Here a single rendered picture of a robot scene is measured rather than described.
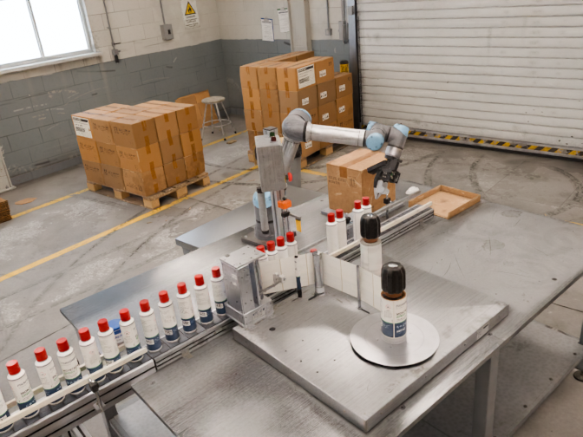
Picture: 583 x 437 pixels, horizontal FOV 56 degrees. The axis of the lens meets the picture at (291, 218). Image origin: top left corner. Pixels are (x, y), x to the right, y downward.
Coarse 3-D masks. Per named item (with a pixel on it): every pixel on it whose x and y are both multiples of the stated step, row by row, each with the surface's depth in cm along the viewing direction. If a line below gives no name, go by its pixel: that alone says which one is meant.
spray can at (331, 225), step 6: (330, 216) 240; (330, 222) 242; (336, 222) 243; (330, 228) 242; (336, 228) 242; (330, 234) 243; (336, 234) 244; (330, 240) 245; (336, 240) 245; (330, 246) 246; (336, 246) 246; (330, 252) 247
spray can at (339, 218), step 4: (336, 212) 244; (340, 212) 243; (336, 216) 245; (340, 216) 244; (336, 220) 245; (340, 220) 244; (344, 220) 245; (340, 224) 245; (344, 224) 246; (340, 228) 245; (344, 228) 246; (340, 232) 246; (344, 232) 247; (340, 236) 247; (344, 236) 248; (340, 240) 248; (344, 240) 249; (340, 244) 249; (344, 244) 249; (340, 248) 250
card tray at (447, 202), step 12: (432, 192) 314; (444, 192) 315; (456, 192) 310; (468, 192) 304; (420, 204) 303; (432, 204) 302; (444, 204) 300; (456, 204) 299; (468, 204) 293; (444, 216) 286
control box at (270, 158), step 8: (256, 136) 224; (264, 136) 223; (256, 144) 214; (264, 144) 213; (272, 144) 212; (280, 144) 213; (256, 152) 227; (264, 152) 211; (272, 152) 211; (280, 152) 212; (264, 160) 212; (272, 160) 213; (280, 160) 213; (264, 168) 214; (272, 168) 214; (280, 168) 214; (264, 176) 215; (272, 176) 215; (280, 176) 216; (264, 184) 216; (272, 184) 217; (280, 184) 217
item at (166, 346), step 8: (400, 216) 281; (416, 216) 279; (384, 224) 274; (400, 224) 272; (384, 232) 265; (352, 240) 261; (352, 248) 254; (216, 320) 210; (224, 320) 210; (200, 328) 207; (208, 328) 206; (184, 336) 202; (192, 336) 202; (168, 344) 199; (176, 344) 199; (160, 352) 195
